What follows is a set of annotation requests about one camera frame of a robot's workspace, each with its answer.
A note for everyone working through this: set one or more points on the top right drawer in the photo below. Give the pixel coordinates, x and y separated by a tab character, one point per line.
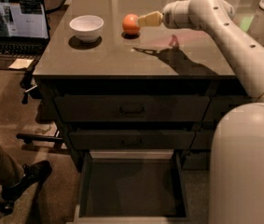
221	105

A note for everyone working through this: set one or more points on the black chair base leg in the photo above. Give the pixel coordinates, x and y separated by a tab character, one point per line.
29	138

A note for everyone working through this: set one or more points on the black shoe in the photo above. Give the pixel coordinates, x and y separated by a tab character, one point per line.
36	173

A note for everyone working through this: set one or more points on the middle right drawer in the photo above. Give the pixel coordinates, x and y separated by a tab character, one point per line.
203	140

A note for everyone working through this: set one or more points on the orange fruit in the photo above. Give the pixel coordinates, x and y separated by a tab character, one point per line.
129	24

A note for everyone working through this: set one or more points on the black chair caster wheel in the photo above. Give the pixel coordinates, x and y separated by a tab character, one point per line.
6	207

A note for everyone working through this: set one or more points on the middle left drawer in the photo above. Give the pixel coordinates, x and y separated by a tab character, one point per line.
131	139

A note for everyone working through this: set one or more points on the top left drawer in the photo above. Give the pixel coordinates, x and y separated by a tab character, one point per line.
77	108

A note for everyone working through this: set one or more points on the open bottom left drawer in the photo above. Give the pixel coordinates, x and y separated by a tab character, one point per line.
132	191

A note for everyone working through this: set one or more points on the dark cabinet frame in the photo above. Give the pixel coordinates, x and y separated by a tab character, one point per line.
52	87

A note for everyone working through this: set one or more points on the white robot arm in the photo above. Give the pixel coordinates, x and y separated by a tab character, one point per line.
236	193

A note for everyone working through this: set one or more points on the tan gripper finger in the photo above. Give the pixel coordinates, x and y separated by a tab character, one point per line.
152	19

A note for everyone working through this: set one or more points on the open black laptop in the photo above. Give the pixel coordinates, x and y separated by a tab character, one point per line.
24	30

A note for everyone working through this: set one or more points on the white paper note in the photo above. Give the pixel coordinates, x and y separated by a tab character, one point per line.
20	64

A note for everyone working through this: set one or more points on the white ceramic bowl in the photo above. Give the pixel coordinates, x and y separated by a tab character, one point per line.
87	28

